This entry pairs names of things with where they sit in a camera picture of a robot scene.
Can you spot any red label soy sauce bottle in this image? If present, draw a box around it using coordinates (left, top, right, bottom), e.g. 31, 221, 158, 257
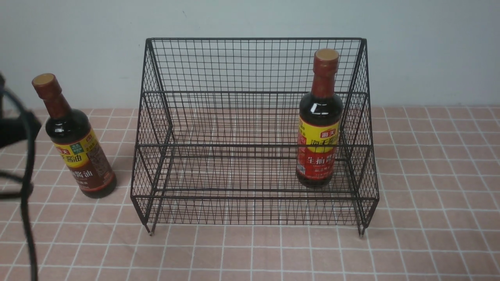
295, 48, 344, 189

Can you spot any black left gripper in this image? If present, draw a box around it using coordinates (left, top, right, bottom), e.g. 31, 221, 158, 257
0, 74, 41, 148

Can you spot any pink checkered tablecloth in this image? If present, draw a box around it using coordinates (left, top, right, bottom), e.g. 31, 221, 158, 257
0, 106, 500, 281

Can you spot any dark soy sauce bottle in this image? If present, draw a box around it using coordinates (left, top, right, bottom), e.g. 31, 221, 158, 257
32, 73, 117, 199

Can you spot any black wire mesh rack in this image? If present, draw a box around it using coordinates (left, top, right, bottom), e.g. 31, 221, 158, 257
130, 37, 380, 235

